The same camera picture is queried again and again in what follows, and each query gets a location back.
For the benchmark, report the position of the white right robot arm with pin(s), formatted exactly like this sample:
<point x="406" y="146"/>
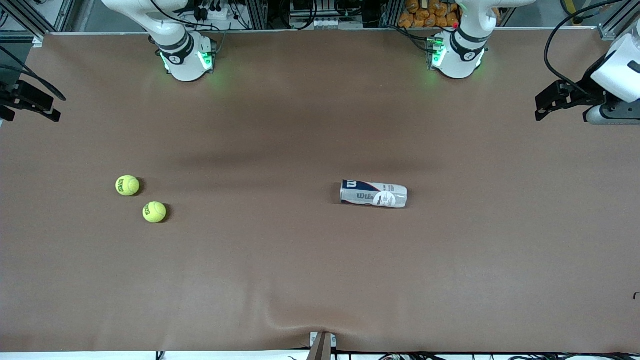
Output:
<point x="185" y="60"/>

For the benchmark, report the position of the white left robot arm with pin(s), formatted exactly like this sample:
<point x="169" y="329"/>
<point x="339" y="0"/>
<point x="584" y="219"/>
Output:
<point x="457" y="60"/>

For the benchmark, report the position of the clear Wilson tennis ball can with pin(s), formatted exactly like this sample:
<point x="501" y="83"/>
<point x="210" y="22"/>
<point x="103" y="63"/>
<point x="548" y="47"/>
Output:
<point x="372" y="194"/>

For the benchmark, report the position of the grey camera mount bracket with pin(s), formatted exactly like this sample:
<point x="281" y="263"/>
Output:
<point x="322" y="345"/>

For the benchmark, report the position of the yellow stick with black base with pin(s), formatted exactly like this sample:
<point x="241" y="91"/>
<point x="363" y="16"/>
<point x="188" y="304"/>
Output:
<point x="575" y="17"/>

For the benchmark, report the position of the aluminium frame profile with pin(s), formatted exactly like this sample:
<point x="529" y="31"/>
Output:
<point x="62" y="15"/>
<point x="617" y="22"/>

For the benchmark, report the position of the brown table mat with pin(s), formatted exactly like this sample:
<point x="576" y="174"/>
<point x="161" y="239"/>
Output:
<point x="300" y="260"/>

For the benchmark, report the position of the pile of orange objects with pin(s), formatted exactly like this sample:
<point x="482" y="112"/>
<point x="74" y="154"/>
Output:
<point x="425" y="15"/>

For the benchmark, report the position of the white power strip with plugs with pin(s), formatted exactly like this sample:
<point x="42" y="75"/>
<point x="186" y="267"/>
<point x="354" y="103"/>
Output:
<point x="215" y="14"/>

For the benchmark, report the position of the white connector strip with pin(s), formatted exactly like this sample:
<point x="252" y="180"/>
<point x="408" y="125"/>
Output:
<point x="330" y="23"/>

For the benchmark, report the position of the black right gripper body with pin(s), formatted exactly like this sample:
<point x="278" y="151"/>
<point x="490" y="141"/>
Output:
<point x="9" y="96"/>

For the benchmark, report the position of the yellow tennis ball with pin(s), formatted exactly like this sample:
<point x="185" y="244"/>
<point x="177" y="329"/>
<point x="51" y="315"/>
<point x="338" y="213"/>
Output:
<point x="127" y="185"/>
<point x="154" y="212"/>

